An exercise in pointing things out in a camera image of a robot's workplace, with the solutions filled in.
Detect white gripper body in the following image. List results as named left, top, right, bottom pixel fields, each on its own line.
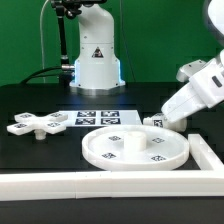
left=160, top=83, right=209, bottom=124

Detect white round table top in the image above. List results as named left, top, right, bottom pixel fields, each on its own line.
left=82, top=125, right=190, bottom=171

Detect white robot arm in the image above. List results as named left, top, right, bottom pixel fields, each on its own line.
left=70, top=0, right=224, bottom=122

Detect white L-shaped fence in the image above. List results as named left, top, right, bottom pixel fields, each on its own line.
left=0, top=134, right=224, bottom=201

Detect white marker sheet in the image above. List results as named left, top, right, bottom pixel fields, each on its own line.
left=63, top=110, right=142, bottom=127

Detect white cross-shaped table base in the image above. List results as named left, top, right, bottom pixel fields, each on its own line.
left=7, top=112, right=68, bottom=140

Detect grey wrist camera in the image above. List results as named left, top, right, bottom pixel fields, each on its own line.
left=176, top=60, right=206, bottom=82

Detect black camera stand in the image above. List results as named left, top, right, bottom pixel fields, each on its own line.
left=50, top=0, right=107, bottom=86

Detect black cables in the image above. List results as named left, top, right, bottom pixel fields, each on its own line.
left=20, top=65, right=76, bottom=85

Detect white cable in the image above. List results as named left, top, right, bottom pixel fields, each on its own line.
left=39, top=0, right=51, bottom=84

